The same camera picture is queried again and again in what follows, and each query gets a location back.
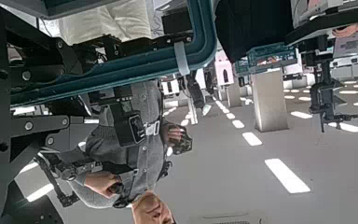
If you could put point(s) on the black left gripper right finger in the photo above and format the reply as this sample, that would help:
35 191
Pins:
34 62

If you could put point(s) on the teal crate with goods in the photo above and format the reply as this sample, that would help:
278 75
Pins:
267 57

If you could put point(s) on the black chest-mounted device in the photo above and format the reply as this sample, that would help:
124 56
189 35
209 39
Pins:
127 127

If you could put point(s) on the white tape strip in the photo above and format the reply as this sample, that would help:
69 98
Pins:
181 59

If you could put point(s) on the operator in grey cardigan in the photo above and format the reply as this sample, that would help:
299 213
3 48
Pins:
146 161

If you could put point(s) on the black hand controller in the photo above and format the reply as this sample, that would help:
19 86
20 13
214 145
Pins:
183 146

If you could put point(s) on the pink and white kiosk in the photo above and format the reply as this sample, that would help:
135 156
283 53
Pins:
223 70

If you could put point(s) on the white square pillar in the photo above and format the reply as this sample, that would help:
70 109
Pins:
234 95
269 99

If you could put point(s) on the white ceiling light panel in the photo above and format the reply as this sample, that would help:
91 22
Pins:
301 114
347 127
252 139
238 124

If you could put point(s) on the man in navy trousers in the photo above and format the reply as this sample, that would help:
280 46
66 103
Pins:
251 25

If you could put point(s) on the white-framed table with black top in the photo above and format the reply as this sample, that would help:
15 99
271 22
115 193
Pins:
317 26

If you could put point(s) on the black clamp stand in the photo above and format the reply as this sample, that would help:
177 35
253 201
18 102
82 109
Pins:
323 93

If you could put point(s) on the white machine with grey panel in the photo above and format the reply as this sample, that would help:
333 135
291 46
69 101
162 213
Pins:
354 49

